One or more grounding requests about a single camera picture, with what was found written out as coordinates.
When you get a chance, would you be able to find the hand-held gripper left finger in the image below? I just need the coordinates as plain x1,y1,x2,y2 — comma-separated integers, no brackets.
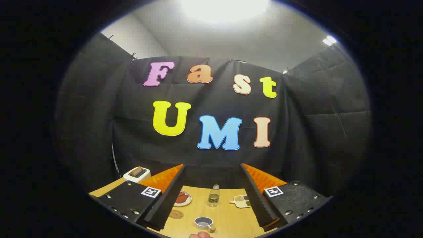
96,164,186,232

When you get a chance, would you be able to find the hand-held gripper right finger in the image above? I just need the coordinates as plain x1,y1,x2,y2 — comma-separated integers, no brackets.
240,163,331,232

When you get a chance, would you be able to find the white cup wooden handle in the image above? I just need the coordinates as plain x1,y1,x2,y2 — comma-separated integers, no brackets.
194,217,216,233

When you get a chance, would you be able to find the clear plastic water bottle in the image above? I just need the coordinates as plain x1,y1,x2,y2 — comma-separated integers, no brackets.
208,184,221,208

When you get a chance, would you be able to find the cream divided dish with beans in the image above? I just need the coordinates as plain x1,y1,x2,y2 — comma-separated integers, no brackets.
230,195,252,209

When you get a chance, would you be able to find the round white plate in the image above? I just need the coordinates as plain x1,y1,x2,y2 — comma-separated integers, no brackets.
173,191,192,207

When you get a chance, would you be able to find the wooden table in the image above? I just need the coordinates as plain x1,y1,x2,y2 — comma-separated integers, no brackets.
89,178,281,238

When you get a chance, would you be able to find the white toaster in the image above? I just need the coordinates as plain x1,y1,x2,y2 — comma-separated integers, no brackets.
123,166,151,183

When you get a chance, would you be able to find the black backdrop cloth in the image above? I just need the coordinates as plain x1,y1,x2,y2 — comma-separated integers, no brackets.
55,33,374,200

